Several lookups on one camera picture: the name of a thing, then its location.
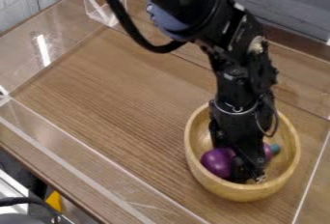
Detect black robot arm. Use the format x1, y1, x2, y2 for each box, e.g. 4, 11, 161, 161
105, 0, 277, 183

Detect light wooden bowl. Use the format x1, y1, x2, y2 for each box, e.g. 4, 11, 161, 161
184, 103, 302, 203

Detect clear acrylic tray wall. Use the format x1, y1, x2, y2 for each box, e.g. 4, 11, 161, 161
0, 91, 207, 224

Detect black cable loop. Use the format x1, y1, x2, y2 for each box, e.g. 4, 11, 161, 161
0, 196, 58, 224

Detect clear acrylic corner bracket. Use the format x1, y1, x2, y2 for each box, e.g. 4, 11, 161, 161
82, 0, 120, 28

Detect yellow sticker tag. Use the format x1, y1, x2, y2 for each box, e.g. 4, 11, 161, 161
45, 191, 62, 211

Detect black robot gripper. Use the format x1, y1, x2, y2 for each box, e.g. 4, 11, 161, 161
208, 100, 277, 183

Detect purple toy eggplant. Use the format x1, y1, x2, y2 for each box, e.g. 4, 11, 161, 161
200, 143, 280, 180

